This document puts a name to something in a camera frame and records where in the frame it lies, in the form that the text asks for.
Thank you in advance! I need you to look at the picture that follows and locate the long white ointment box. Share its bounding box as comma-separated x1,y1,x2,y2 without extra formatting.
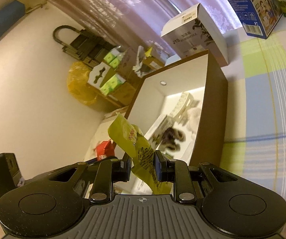
144,114,174,149

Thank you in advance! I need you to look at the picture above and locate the black device on floor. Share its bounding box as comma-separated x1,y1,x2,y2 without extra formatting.
0,153,24,198

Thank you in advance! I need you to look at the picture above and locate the large brown cardboard box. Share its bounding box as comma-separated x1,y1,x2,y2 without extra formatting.
113,49,229,195

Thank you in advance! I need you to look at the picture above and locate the black folded step ladder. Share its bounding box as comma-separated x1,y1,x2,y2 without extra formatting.
52,25,115,68

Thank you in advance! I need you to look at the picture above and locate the blue rectangular wall pad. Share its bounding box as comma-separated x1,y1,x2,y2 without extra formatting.
0,0,26,37

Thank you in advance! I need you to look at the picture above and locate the yellow plastic bag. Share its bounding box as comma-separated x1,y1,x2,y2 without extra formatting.
67,62,98,106

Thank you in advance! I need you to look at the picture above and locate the red snack packet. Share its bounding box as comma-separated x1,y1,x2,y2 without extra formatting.
95,140,115,161

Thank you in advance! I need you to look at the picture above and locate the blue printed carton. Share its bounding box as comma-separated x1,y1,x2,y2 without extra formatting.
228,0,283,39

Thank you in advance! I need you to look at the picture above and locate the yellow snack packet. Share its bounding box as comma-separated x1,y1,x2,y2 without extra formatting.
108,114,172,195

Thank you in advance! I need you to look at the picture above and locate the grey white appliance box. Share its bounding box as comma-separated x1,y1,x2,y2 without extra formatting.
161,3,229,67

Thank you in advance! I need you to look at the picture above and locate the white knitted cloth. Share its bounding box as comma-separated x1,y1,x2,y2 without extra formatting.
187,107,201,134

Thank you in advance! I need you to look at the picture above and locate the white plastic hair claw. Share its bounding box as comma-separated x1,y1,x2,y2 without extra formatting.
169,92,200,126

